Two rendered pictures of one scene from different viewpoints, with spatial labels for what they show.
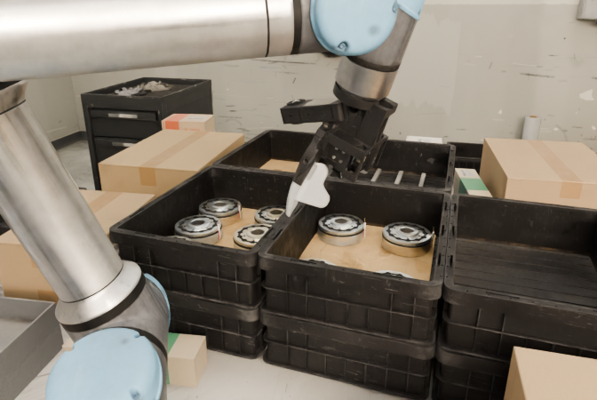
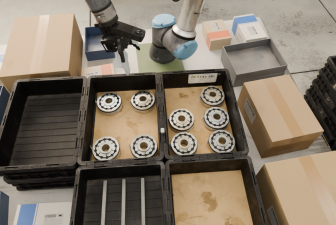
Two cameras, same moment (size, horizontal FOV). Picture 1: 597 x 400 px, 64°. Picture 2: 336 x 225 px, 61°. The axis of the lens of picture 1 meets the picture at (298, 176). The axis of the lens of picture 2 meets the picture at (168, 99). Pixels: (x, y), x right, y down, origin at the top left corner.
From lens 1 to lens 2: 154 cm
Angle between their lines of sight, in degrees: 103
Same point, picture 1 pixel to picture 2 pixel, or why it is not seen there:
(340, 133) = not seen: hidden behind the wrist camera
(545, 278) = (39, 145)
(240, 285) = (166, 83)
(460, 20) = not seen: outside the picture
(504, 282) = (60, 135)
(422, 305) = (95, 83)
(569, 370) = (55, 66)
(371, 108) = not seen: hidden behind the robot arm
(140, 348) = (158, 22)
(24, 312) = (248, 75)
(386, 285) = (107, 76)
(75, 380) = (166, 16)
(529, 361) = (65, 66)
